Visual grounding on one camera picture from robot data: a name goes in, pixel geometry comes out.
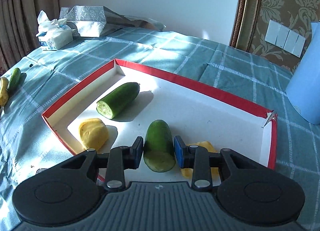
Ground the blue plaid bedspread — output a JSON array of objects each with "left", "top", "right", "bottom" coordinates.
[{"left": 1, "top": 28, "right": 319, "bottom": 230}]

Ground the silver patterned gift bag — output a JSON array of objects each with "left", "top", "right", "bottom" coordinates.
[{"left": 59, "top": 6, "right": 166, "bottom": 37}]

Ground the brown curtain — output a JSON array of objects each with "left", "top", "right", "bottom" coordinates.
[{"left": 0, "top": 0, "right": 60, "bottom": 74}]

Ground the small yellow fruit piece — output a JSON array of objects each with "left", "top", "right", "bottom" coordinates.
[{"left": 181, "top": 141, "right": 219, "bottom": 179}]

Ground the large yellow fruit chunk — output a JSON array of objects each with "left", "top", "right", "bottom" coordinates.
[{"left": 79, "top": 118, "right": 109, "bottom": 150}]

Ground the white tissue pack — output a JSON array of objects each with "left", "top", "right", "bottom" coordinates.
[{"left": 36, "top": 10, "right": 73, "bottom": 51}]

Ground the cut cucumber half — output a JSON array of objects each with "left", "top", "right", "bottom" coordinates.
[{"left": 96, "top": 82, "right": 140, "bottom": 120}]

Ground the light blue electric kettle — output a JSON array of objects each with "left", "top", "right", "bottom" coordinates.
[{"left": 286, "top": 22, "right": 320, "bottom": 125}]

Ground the small whole cucumber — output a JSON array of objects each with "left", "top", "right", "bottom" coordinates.
[{"left": 8, "top": 68, "right": 21, "bottom": 93}]

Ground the ornate brown headboard frame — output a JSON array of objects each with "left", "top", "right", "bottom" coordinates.
[{"left": 230, "top": 0, "right": 319, "bottom": 72}]

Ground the yellow banana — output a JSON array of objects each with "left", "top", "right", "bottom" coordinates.
[{"left": 0, "top": 77, "right": 9, "bottom": 107}]

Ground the red shallow cardboard tray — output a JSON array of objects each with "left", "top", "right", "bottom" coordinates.
[{"left": 42, "top": 59, "right": 277, "bottom": 168}]

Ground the green cucumber end piece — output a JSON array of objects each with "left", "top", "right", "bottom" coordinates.
[{"left": 143, "top": 120, "right": 176, "bottom": 173}]

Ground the white wall switch panel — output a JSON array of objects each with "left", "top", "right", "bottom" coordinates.
[{"left": 265, "top": 20, "right": 306, "bottom": 58}]

